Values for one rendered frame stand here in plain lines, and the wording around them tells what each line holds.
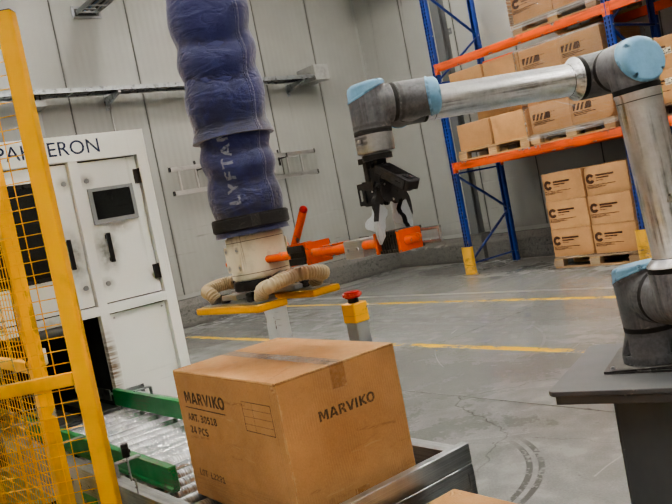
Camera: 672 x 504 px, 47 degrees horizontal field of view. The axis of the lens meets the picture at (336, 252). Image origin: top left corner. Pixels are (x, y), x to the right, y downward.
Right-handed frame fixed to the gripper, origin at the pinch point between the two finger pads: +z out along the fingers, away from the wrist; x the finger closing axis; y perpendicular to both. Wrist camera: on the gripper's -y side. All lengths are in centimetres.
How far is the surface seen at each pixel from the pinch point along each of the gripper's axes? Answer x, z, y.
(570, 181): -703, 15, 435
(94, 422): 45, 41, 99
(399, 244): 4.5, 1.2, -5.0
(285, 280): 7.1, 7.4, 39.1
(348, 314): -45, 29, 81
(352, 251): 3.7, 1.8, 12.9
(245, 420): 22, 42, 48
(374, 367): -9.3, 35.4, 28.7
